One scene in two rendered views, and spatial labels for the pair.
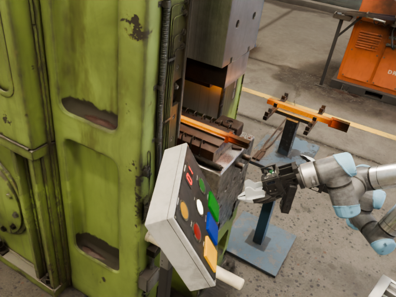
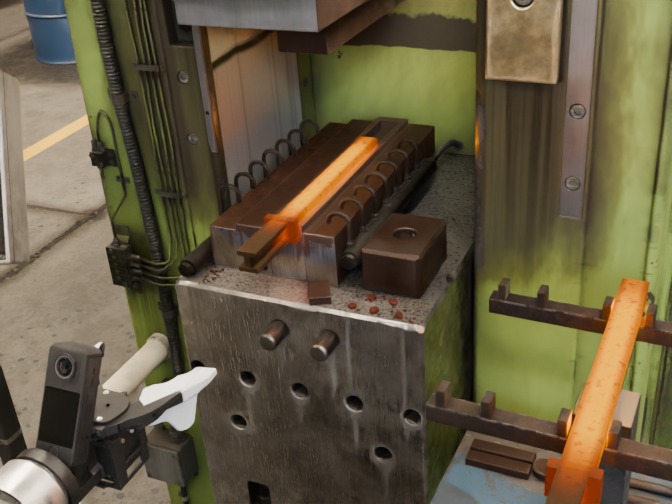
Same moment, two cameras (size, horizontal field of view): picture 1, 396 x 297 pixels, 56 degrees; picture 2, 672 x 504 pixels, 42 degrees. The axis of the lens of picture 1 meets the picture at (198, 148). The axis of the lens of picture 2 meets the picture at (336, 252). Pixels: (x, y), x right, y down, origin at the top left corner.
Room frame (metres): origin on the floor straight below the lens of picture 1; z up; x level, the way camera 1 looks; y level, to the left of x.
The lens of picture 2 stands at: (1.49, -1.20, 1.56)
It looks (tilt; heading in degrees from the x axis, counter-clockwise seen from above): 29 degrees down; 91
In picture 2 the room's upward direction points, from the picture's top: 4 degrees counter-clockwise
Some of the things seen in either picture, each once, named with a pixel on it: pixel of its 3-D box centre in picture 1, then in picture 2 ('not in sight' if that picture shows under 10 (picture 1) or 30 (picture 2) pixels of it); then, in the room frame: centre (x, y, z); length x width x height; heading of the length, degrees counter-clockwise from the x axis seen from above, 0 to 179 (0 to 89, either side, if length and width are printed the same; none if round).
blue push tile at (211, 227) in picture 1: (211, 228); not in sight; (0.83, -0.07, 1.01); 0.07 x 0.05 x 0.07; 0
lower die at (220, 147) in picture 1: (182, 130); (332, 187); (1.46, 0.08, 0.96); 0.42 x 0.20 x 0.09; 65
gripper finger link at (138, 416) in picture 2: not in sight; (139, 408); (1.26, -0.49, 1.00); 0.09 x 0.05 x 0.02; 29
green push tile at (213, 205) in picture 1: (212, 206); not in sight; (0.93, -0.07, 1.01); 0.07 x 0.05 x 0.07; 0
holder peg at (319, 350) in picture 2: (246, 157); (324, 346); (1.44, -0.23, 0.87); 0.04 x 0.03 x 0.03; 65
